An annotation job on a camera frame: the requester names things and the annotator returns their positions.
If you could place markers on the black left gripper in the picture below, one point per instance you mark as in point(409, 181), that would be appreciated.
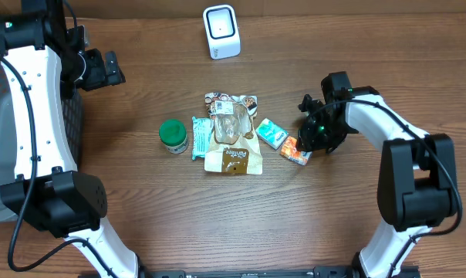
point(101, 77)

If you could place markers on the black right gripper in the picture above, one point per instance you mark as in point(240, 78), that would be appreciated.
point(308, 133)

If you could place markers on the orange tissue pack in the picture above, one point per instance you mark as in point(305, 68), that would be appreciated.
point(290, 151)

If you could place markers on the teal tissue pack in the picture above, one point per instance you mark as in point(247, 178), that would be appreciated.
point(271, 133)

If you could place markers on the clear brown bread bag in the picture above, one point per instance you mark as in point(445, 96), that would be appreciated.
point(234, 147)

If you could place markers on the green lid jar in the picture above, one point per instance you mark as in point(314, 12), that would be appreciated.
point(173, 135)

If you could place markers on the teal wipes packet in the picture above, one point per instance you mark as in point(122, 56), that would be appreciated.
point(202, 131)

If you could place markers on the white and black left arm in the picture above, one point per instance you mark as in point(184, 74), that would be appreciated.
point(71, 205)

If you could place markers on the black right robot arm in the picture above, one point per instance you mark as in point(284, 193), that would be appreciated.
point(417, 190)

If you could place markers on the white barcode scanner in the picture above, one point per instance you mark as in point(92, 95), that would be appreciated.
point(222, 31)

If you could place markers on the dark grey plastic basket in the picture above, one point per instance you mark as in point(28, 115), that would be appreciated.
point(36, 46)

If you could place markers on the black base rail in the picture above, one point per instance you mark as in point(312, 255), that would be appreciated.
point(256, 273)

